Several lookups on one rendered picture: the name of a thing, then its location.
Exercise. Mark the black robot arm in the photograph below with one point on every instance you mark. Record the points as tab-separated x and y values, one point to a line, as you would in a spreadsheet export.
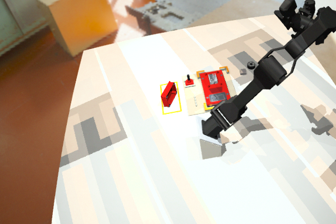
270	72

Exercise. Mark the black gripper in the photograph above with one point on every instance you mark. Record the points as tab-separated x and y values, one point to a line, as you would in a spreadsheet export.
291	19

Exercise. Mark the black toy tyre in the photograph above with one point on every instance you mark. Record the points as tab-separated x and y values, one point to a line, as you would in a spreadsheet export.
251	65

